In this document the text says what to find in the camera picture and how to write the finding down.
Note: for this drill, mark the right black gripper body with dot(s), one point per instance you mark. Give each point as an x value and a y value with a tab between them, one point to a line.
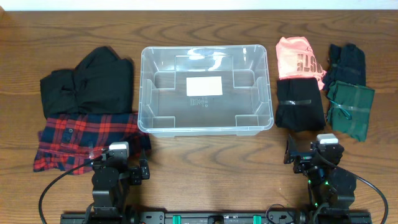
305	158

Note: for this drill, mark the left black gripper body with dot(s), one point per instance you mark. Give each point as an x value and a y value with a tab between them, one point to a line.
137	174

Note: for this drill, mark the black taped garment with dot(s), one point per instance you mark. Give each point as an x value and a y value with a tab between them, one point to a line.
300	105

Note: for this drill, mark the red navy plaid shirt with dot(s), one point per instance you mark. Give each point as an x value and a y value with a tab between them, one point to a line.
69	140

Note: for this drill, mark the dark green taped garment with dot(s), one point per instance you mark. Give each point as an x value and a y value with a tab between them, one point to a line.
350	107

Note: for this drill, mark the large black garment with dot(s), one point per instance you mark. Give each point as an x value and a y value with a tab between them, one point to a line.
102	83

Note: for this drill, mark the pink printed t-shirt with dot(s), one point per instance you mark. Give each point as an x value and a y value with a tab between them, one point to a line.
296	59

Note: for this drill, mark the dark navy garment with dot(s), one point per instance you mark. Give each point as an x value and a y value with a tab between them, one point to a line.
346	64

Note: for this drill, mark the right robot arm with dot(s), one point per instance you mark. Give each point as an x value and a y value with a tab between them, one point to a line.
331	190

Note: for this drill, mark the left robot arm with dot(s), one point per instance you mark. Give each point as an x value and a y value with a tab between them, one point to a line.
109	201

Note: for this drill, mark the clear plastic storage bin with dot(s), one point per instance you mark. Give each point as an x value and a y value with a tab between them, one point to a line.
244	108

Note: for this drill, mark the white label in bin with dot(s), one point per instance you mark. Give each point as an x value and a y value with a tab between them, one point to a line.
204	86

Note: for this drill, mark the black mounting rail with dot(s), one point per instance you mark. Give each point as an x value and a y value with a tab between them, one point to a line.
274	216

